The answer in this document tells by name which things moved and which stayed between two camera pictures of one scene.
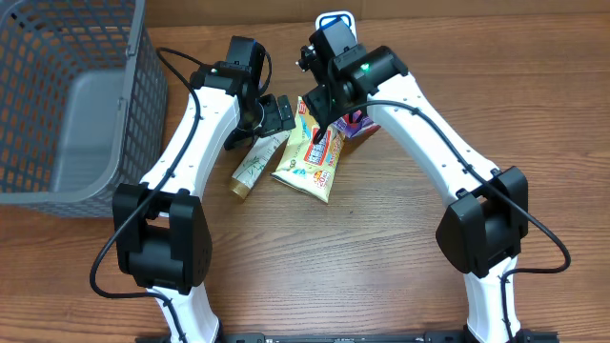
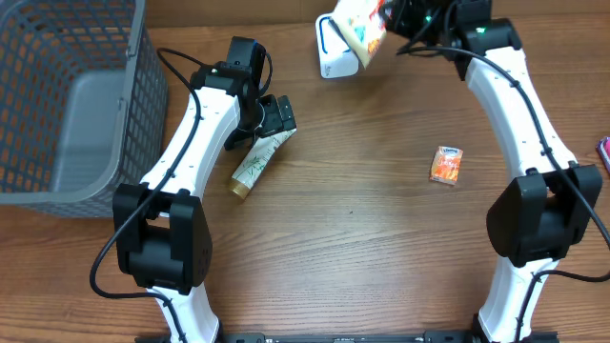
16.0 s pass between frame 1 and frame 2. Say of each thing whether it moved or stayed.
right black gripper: moved
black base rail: stayed
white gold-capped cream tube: stayed
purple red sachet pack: moved
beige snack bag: moved
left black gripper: stayed
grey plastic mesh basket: stayed
